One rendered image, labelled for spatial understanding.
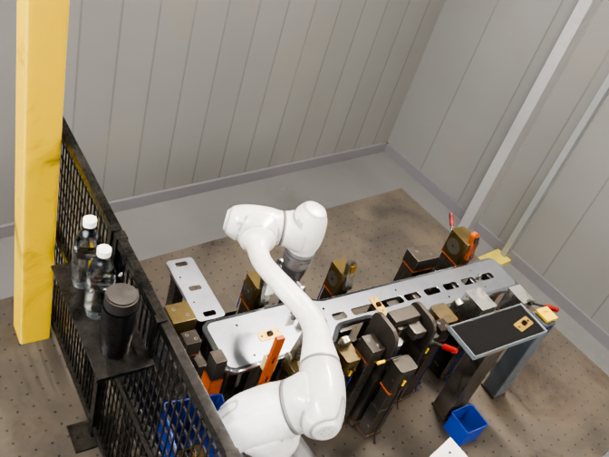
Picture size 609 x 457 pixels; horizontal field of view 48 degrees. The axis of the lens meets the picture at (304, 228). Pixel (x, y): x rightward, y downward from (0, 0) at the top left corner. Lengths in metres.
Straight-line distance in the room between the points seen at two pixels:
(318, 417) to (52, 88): 1.06
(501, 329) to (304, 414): 1.08
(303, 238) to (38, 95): 0.79
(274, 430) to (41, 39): 1.08
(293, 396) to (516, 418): 1.48
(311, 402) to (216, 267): 1.43
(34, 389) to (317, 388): 1.15
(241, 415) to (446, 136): 3.69
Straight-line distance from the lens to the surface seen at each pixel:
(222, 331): 2.29
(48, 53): 1.87
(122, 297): 1.49
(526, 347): 2.74
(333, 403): 1.59
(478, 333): 2.43
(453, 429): 2.69
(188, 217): 4.24
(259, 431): 1.64
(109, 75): 3.63
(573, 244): 4.66
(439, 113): 5.08
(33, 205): 2.14
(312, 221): 1.93
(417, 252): 2.84
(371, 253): 3.27
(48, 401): 2.44
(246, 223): 1.91
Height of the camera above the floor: 2.69
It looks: 38 degrees down
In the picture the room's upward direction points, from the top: 20 degrees clockwise
